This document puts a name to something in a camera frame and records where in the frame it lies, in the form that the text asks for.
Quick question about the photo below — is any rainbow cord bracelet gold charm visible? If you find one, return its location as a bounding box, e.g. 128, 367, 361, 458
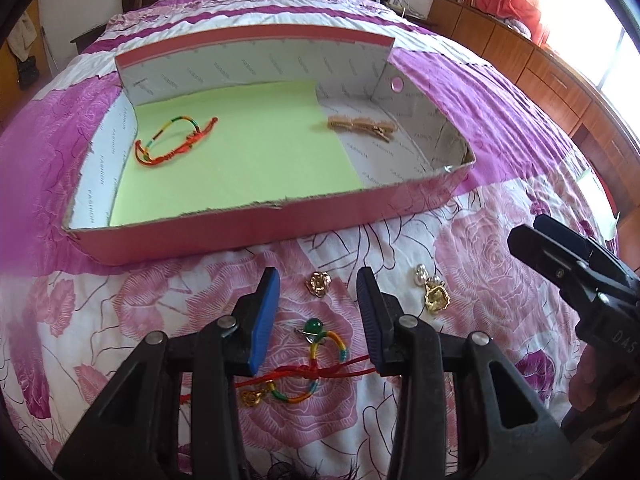
180, 332, 381, 408

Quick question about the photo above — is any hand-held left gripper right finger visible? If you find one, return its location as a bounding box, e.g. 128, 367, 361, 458
356, 266, 577, 480

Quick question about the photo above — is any black hanging bag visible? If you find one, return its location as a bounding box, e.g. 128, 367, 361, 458
16, 56, 39, 92

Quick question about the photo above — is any brown wooden cabinet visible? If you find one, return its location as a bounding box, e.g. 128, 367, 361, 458
427, 0, 640, 221

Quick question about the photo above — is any pearl gold earring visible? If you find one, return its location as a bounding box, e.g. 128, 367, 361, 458
413, 266, 451, 315

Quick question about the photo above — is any gold hair clip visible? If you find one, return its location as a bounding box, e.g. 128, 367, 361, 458
327, 116, 397, 141

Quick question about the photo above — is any white cable bundle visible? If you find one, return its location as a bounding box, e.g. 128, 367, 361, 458
387, 0, 436, 26

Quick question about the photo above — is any green foam sheet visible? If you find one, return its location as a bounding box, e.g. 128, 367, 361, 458
107, 80, 363, 227

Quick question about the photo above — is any red braided cord bracelet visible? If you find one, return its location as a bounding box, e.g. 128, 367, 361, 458
134, 116, 219, 167

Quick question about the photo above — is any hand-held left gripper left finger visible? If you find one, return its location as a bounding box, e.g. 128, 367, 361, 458
52, 266, 281, 480

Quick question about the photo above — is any person's right hand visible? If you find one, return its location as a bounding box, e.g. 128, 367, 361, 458
570, 347, 608, 412

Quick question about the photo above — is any beige hanging cloth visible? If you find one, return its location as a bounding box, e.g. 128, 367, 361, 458
7, 11, 34, 61

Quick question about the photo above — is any pink floral bedspread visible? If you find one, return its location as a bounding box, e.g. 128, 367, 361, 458
0, 0, 618, 480

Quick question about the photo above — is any thin white pole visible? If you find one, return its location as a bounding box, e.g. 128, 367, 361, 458
42, 26, 57, 80

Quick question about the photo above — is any dark wooden nightstand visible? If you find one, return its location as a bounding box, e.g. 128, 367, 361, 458
70, 12, 121, 54

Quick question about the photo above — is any orange wooden wardrobe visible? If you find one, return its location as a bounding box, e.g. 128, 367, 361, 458
0, 0, 56, 123

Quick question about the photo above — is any green bead earring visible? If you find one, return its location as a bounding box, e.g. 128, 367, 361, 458
295, 317, 326, 346

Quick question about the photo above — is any gold flower earring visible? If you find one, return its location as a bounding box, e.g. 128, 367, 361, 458
305, 271, 332, 298

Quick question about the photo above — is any pink cardboard box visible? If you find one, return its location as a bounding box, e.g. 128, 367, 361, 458
61, 24, 477, 266

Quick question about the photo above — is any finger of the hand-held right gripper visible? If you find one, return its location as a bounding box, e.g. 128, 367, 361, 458
507, 224, 640, 311
533, 213, 627, 277

